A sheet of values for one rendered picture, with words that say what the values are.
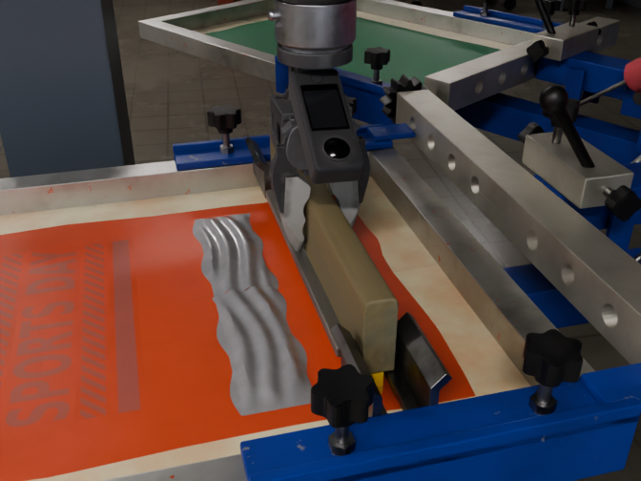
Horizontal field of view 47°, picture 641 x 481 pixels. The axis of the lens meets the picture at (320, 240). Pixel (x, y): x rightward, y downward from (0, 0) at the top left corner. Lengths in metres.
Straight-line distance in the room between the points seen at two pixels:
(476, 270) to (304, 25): 0.30
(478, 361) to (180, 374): 0.27
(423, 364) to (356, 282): 0.09
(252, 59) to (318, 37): 0.81
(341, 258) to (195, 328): 0.18
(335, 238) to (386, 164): 0.34
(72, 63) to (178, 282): 0.49
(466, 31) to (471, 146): 0.89
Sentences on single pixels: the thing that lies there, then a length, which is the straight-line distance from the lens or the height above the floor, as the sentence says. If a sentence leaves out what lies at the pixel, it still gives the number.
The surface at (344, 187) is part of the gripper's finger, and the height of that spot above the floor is 1.07.
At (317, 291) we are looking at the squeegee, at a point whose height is 1.00.
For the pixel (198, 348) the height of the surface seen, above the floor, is 0.96.
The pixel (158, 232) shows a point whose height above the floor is 0.96.
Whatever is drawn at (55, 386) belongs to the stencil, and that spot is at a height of 0.96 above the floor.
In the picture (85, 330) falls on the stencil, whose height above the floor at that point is 0.96.
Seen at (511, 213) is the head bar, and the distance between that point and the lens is 0.81.
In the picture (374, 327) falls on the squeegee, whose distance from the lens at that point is 0.60.
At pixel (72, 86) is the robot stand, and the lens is 1.20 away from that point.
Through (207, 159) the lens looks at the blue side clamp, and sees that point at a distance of 0.98.
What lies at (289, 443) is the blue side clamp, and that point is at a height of 1.00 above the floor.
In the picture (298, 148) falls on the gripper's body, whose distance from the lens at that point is 0.70.
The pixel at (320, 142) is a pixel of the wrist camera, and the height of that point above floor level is 1.15.
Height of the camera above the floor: 1.39
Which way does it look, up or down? 30 degrees down
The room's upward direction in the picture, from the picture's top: straight up
